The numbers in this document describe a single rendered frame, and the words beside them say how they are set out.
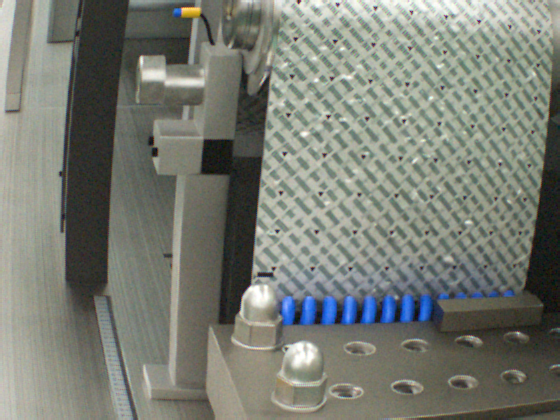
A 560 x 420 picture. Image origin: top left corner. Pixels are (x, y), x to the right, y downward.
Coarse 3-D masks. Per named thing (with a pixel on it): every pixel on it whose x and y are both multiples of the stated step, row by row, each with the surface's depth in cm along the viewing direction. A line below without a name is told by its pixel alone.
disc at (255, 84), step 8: (272, 0) 88; (280, 0) 87; (272, 8) 88; (280, 8) 87; (272, 16) 88; (280, 16) 88; (272, 24) 88; (272, 32) 88; (272, 40) 88; (264, 48) 90; (272, 48) 89; (264, 56) 90; (272, 56) 89; (264, 64) 90; (272, 64) 90; (256, 72) 93; (264, 72) 90; (248, 80) 96; (256, 80) 93; (264, 80) 91; (248, 88) 96; (256, 88) 93
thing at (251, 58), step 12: (264, 0) 90; (552, 0) 95; (264, 12) 89; (552, 12) 94; (264, 24) 89; (552, 24) 94; (264, 36) 90; (252, 60) 93; (552, 60) 95; (252, 72) 94; (552, 72) 95; (552, 84) 97
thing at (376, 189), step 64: (320, 128) 92; (384, 128) 93; (448, 128) 94; (512, 128) 95; (320, 192) 94; (384, 192) 95; (448, 192) 96; (512, 192) 97; (256, 256) 95; (320, 256) 96; (384, 256) 97; (448, 256) 98; (512, 256) 99
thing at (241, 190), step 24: (240, 168) 104; (240, 192) 101; (552, 192) 107; (240, 216) 101; (552, 216) 107; (240, 240) 102; (552, 240) 108; (240, 264) 103; (552, 264) 109; (240, 288) 103; (528, 288) 109; (552, 288) 110
